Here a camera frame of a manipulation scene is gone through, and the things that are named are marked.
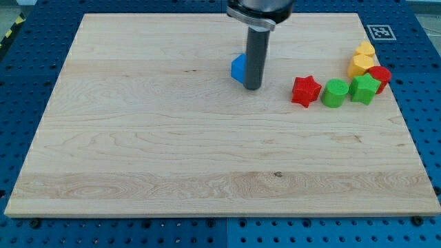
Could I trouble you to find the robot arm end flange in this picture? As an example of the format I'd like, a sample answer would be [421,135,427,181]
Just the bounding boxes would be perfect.
[227,0,295,31]

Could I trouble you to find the red star block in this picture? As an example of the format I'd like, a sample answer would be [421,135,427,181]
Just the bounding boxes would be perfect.
[291,76,322,108]

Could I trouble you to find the green star block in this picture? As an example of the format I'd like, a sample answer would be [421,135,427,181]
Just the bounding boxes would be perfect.
[349,73,381,105]

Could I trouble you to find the blue block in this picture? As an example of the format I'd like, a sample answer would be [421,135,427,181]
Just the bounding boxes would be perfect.
[231,54,246,84]

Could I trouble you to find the wooden board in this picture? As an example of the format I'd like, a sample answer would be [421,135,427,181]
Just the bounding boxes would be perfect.
[5,13,440,218]

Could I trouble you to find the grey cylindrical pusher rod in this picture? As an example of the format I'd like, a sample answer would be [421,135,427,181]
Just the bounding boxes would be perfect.
[243,26,270,90]

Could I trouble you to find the green cylinder block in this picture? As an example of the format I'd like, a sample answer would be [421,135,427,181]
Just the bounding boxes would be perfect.
[321,79,349,108]

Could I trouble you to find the yellow hexagon block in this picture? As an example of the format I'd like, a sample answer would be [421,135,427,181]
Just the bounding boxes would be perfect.
[347,54,375,79]

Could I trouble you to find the yellow heart block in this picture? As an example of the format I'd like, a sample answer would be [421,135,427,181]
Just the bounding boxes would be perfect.
[353,41,376,57]

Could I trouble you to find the red cylinder block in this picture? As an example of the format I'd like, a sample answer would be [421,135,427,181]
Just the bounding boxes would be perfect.
[368,65,392,94]

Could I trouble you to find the fiducial marker tag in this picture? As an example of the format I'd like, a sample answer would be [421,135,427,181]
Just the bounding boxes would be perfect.
[367,24,396,41]

